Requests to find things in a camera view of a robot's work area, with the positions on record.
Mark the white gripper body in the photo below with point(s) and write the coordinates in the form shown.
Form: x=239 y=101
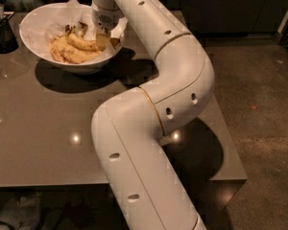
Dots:
x=106 y=19

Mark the spotted yellow banana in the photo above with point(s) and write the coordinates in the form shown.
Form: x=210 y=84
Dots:
x=78 y=41

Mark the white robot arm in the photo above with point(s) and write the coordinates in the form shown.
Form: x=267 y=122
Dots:
x=127 y=129

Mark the white ceramic bowl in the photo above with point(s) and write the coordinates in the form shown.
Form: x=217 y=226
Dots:
x=72 y=64

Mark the lower yellow banana bunch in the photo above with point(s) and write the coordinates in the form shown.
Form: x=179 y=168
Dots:
x=62 y=51

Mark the white paper liner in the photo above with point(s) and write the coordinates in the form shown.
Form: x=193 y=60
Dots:
x=51 y=21

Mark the black mesh utensil holder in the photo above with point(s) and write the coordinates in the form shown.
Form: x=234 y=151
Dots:
x=8 y=42

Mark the white cloth under table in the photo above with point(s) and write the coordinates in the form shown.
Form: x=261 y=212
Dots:
x=20 y=212

